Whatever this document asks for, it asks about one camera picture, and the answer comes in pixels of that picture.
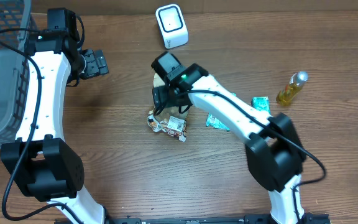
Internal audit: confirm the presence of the brown Pantree snack bag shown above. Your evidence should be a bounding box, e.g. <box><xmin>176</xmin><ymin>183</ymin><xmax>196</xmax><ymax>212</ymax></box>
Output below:
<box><xmin>147</xmin><ymin>72</ymin><xmax>188</xmax><ymax>143</ymax></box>

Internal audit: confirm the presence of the teal snack packet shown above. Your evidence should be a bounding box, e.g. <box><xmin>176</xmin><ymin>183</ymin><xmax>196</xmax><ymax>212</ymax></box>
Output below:
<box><xmin>206</xmin><ymin>113</ymin><xmax>230</xmax><ymax>131</ymax></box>

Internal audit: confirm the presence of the green white drink carton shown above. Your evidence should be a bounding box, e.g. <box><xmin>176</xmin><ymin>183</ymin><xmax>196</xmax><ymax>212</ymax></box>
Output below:
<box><xmin>251</xmin><ymin>96</ymin><xmax>270</xmax><ymax>113</ymax></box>

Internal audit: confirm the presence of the yellow drink bottle silver cap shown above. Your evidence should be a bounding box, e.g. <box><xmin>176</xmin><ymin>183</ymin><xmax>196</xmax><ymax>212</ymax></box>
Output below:
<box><xmin>276</xmin><ymin>71</ymin><xmax>309</xmax><ymax>106</ymax></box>

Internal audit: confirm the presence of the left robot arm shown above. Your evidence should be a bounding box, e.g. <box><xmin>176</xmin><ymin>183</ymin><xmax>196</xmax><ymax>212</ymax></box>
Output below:
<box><xmin>1</xmin><ymin>8</ymin><xmax>109</xmax><ymax>223</ymax></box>

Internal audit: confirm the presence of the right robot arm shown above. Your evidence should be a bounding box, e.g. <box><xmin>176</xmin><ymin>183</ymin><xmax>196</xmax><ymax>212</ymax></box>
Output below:
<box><xmin>151</xmin><ymin>52</ymin><xmax>306</xmax><ymax>223</ymax></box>

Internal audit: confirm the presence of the white barcode scanner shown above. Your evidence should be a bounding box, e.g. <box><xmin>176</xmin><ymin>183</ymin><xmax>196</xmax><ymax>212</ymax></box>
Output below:
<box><xmin>155</xmin><ymin>4</ymin><xmax>188</xmax><ymax>49</ymax></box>

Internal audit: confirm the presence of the dark grey plastic basket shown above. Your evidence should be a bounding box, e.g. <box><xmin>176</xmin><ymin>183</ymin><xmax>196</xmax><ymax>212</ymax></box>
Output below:
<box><xmin>0</xmin><ymin>0</ymin><xmax>37</xmax><ymax>147</ymax></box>

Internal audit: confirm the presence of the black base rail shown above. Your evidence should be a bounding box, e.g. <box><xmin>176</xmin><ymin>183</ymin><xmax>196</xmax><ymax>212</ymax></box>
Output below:
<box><xmin>54</xmin><ymin>213</ymin><xmax>331</xmax><ymax>224</ymax></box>

